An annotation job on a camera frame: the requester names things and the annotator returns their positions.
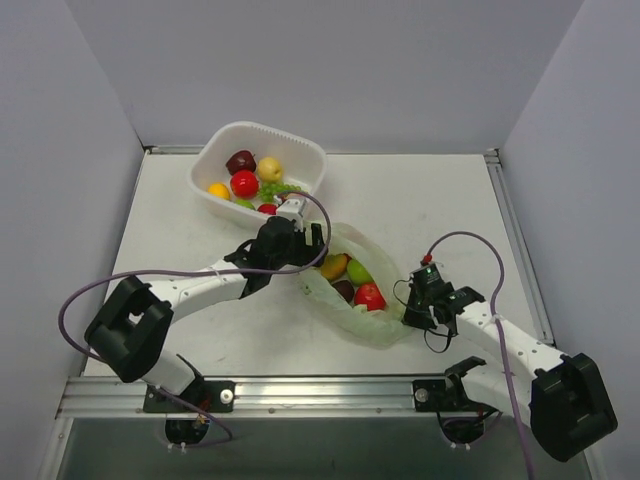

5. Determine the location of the light green plastic bag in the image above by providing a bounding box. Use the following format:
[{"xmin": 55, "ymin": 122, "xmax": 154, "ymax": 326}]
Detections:
[{"xmin": 298, "ymin": 223, "xmax": 410, "ymax": 348}]

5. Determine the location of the red apple from bag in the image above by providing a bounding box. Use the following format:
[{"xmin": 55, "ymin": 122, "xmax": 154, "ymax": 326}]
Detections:
[{"xmin": 353, "ymin": 282, "xmax": 387, "ymax": 311}]

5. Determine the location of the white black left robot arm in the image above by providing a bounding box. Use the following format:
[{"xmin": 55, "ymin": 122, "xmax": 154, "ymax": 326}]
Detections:
[{"xmin": 84, "ymin": 216, "xmax": 326, "ymax": 411}]

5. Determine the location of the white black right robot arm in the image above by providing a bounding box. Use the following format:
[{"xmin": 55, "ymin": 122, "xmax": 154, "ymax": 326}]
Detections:
[{"xmin": 404, "ymin": 263, "xmax": 618, "ymax": 462}]

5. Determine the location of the yellow mango in bag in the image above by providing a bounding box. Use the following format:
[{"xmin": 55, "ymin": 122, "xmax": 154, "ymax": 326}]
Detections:
[{"xmin": 319, "ymin": 253, "xmax": 351, "ymax": 282}]

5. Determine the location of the small red fruit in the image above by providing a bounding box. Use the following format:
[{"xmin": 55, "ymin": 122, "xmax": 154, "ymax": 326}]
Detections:
[{"xmin": 257, "ymin": 203, "xmax": 278, "ymax": 215}]

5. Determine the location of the green fruit in basket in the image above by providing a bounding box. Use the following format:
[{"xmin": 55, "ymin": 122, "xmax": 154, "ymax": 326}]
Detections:
[{"xmin": 235, "ymin": 198, "xmax": 255, "ymax": 211}]

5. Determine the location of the orange fruit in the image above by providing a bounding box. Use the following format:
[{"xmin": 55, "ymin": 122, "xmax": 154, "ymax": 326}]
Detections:
[{"xmin": 207, "ymin": 183, "xmax": 231, "ymax": 201}]

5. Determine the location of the green grape bunch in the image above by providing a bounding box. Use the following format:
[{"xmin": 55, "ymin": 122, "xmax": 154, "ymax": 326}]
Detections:
[{"xmin": 258, "ymin": 183, "xmax": 302, "ymax": 203}]

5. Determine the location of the bright red apple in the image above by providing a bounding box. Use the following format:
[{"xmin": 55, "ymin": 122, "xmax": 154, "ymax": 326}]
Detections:
[{"xmin": 230, "ymin": 170, "xmax": 260, "ymax": 199}]

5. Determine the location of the yellow pear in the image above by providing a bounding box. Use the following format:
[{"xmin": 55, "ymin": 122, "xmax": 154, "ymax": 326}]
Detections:
[{"xmin": 256, "ymin": 157, "xmax": 283, "ymax": 183}]

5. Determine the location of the white plastic basket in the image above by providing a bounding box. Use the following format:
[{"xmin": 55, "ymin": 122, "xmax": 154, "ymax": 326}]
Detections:
[{"xmin": 187, "ymin": 121, "xmax": 328, "ymax": 228}]

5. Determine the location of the dark red apple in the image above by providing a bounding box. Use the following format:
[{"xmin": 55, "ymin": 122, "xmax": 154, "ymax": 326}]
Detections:
[{"xmin": 225, "ymin": 150, "xmax": 257, "ymax": 175}]

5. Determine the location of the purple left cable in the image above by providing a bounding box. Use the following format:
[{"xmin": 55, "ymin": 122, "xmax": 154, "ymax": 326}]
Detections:
[{"xmin": 57, "ymin": 192, "xmax": 334, "ymax": 449}]

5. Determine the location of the black short right cable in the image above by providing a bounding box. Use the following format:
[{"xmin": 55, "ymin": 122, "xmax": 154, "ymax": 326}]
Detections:
[{"xmin": 392, "ymin": 279, "xmax": 459, "ymax": 356}]

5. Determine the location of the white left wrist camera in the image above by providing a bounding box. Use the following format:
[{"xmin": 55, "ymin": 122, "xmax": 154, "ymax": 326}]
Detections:
[{"xmin": 276, "ymin": 198, "xmax": 307, "ymax": 231}]

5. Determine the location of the front aluminium mounting rail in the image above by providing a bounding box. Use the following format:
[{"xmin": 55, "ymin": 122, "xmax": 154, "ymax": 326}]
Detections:
[{"xmin": 57, "ymin": 375, "xmax": 498, "ymax": 420}]

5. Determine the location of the aluminium table frame rail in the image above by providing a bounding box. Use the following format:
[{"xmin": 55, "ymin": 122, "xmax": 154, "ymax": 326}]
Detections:
[{"xmin": 484, "ymin": 149, "xmax": 555, "ymax": 345}]

